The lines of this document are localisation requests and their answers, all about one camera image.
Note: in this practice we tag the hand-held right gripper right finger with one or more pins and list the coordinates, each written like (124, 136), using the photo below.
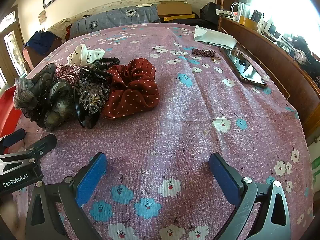
(225, 177)

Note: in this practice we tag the black bag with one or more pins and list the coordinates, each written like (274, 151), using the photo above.
(210, 11)

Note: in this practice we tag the small gold hair clip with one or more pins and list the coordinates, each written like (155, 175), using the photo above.
(215, 59)

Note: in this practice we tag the wooden headboard shelf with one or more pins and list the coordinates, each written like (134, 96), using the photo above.
(275, 62)

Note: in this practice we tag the pink upholstered chair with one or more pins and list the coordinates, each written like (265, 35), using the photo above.
(27, 57)

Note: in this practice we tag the wooden glazed door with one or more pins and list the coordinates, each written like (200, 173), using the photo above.
(11, 50)

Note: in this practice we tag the clear glass pitcher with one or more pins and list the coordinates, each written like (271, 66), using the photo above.
(241, 11)

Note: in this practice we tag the grey gauze scrunchie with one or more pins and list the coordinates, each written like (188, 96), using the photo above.
(37, 92)

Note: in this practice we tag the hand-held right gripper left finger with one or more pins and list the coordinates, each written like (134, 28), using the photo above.
(91, 177)

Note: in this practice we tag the red polka-dot scrunchie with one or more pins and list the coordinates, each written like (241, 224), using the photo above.
(132, 87)

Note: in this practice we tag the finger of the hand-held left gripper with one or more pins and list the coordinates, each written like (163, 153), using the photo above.
(46, 143)
(12, 138)

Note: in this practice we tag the beige clothes pile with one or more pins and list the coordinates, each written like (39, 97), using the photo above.
(60, 27)

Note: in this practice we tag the black smartphone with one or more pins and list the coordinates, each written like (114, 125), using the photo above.
(246, 70)

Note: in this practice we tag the black fluffy cloth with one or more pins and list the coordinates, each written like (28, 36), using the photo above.
(307, 47)

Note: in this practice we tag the black sequined hair clip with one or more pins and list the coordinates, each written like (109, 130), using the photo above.
(92, 97)

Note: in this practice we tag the white dotted scrunchie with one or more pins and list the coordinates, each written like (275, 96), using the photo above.
(85, 53)

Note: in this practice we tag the blue-grey folded quilt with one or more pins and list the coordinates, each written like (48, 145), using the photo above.
(112, 17)

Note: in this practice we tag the brown leaf hair clip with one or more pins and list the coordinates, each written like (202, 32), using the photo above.
(203, 52)

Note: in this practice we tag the pink floral bedsheet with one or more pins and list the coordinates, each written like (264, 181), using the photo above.
(175, 117)

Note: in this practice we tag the small wall plaque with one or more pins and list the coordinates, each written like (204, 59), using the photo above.
(42, 16)

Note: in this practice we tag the brown cardboard box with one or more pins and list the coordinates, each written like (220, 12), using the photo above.
(175, 8)

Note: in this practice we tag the dark blue garment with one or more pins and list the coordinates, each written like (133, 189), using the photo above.
(40, 41)

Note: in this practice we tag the white paper sheets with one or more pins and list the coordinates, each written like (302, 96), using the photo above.
(215, 37)

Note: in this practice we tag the red box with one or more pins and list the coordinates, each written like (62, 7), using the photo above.
(6, 105)

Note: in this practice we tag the red plaid scrunchie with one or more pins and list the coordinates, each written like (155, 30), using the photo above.
(66, 71)

